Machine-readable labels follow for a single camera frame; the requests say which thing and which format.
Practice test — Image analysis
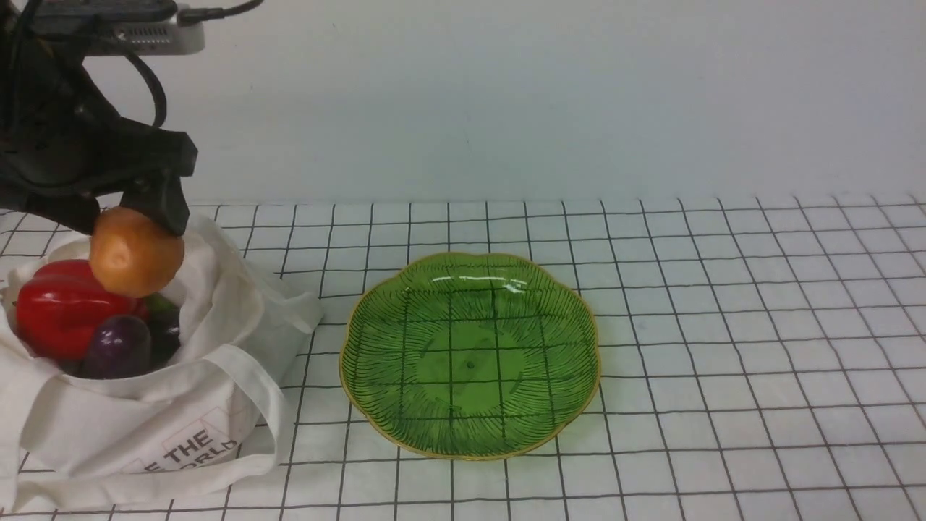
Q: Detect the white cloth tote bag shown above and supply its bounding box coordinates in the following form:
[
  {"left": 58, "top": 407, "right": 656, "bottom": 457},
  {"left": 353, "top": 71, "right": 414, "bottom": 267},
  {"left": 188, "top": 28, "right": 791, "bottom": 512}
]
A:
[{"left": 2, "top": 214, "right": 322, "bottom": 514}]

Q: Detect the white grid tablecloth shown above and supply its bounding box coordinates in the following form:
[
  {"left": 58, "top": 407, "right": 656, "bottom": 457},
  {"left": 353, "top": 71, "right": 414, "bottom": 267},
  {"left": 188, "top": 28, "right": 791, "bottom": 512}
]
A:
[{"left": 20, "top": 195, "right": 925, "bottom": 520}]

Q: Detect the orange round potato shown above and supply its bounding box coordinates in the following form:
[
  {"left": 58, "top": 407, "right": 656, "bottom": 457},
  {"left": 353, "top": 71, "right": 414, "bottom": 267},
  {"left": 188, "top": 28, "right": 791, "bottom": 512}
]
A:
[{"left": 88, "top": 206, "right": 185, "bottom": 299}]

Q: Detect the black cable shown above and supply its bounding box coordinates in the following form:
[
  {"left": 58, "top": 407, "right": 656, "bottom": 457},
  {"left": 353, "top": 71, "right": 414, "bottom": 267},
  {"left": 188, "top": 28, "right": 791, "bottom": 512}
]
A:
[{"left": 123, "top": 0, "right": 265, "bottom": 130}]

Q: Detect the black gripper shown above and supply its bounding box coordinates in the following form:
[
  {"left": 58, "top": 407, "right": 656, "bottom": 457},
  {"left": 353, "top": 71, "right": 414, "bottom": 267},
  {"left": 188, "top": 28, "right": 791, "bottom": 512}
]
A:
[{"left": 1, "top": 32, "right": 198, "bottom": 237}]

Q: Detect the green glass plate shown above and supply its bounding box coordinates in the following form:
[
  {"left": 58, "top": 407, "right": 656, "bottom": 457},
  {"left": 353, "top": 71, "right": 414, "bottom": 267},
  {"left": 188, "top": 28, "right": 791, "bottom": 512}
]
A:
[{"left": 339, "top": 252, "right": 602, "bottom": 459}]

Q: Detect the red bell pepper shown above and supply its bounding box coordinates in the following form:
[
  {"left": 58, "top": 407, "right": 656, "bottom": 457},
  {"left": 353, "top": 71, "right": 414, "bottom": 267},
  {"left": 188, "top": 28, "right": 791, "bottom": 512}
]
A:
[{"left": 14, "top": 258, "right": 148, "bottom": 360}]

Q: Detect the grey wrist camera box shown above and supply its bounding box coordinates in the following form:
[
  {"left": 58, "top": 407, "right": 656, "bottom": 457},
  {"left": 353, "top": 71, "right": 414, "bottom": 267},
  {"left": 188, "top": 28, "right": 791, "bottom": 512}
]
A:
[{"left": 30, "top": 1, "right": 205, "bottom": 56}]

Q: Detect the purple eggplant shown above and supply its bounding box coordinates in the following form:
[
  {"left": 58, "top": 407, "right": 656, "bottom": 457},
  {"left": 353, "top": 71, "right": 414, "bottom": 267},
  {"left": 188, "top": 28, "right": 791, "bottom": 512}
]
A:
[{"left": 61, "top": 307, "right": 181, "bottom": 380}]

